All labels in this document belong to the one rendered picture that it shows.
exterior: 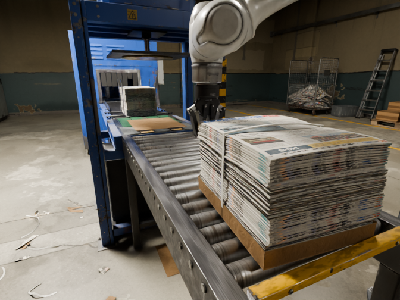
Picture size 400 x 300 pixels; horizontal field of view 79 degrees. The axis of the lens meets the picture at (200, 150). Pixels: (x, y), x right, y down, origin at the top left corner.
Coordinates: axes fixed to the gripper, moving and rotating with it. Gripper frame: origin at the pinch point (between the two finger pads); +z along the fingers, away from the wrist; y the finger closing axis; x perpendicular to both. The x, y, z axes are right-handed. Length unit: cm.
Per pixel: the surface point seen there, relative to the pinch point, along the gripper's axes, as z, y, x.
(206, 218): 13.6, -8.0, -17.5
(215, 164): -0.5, -4.7, -15.6
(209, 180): 6.2, -3.9, -10.6
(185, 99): -2, 50, 151
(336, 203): 0.9, 8.2, -40.7
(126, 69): -33, 22, 322
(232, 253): 14.1, -8.4, -30.9
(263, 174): -6.4, -6.7, -37.1
